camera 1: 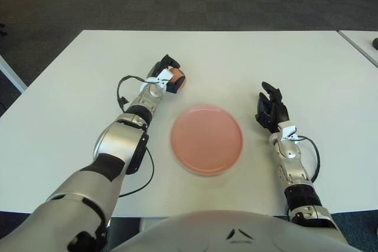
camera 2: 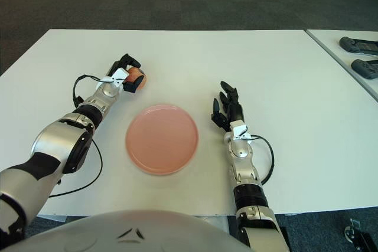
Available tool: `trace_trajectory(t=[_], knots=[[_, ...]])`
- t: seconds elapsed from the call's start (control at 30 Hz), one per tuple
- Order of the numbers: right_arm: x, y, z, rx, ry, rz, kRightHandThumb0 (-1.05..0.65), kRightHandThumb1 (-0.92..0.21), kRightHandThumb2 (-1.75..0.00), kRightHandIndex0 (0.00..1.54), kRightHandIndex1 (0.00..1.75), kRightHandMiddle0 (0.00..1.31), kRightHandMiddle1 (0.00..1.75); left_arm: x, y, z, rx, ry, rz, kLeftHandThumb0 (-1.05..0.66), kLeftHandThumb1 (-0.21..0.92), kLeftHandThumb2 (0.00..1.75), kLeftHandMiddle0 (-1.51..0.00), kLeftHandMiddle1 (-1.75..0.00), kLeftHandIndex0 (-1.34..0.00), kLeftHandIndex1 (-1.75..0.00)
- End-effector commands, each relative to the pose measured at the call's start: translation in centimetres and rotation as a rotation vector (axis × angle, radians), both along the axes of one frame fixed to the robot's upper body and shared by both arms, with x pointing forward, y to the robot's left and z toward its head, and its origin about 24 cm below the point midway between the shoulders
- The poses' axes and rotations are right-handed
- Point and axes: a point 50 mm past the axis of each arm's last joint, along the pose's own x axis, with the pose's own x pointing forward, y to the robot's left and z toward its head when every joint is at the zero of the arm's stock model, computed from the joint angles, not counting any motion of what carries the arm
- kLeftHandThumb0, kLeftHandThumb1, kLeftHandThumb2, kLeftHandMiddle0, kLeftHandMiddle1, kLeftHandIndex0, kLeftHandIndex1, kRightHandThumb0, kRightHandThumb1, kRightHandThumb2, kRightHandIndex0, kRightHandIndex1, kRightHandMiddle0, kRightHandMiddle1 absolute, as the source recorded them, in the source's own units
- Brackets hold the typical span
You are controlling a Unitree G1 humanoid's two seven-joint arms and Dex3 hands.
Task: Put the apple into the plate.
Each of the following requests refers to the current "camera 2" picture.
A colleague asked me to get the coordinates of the red yellow apple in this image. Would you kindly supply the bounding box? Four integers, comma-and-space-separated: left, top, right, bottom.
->
126, 67, 148, 89

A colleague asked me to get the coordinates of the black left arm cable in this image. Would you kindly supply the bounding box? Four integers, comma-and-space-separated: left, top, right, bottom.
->
48, 74, 123, 198

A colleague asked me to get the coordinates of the silver robot torso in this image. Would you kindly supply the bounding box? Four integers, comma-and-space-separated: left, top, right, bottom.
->
0, 209, 252, 252

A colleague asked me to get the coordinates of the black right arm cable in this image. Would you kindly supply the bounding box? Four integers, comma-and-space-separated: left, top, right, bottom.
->
247, 135, 275, 185

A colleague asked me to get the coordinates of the pink round plate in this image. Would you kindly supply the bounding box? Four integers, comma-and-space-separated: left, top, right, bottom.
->
125, 103, 199, 175

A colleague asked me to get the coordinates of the black caster wheel stand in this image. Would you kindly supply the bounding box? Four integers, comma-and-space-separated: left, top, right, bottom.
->
344, 218, 378, 252

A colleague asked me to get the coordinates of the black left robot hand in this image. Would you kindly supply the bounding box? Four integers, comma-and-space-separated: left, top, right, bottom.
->
106, 53, 146, 93

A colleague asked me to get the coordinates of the white neighbouring table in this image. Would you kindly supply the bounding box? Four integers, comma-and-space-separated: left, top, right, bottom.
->
306, 29, 378, 102

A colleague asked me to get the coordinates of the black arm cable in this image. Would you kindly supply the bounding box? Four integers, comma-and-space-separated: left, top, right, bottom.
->
48, 74, 123, 198
247, 135, 275, 185

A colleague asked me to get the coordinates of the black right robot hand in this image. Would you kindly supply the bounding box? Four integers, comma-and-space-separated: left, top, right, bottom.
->
210, 80, 252, 143

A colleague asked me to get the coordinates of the grey handheld controller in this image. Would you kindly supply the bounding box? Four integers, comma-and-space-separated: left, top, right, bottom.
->
350, 59, 378, 80
338, 36, 378, 56

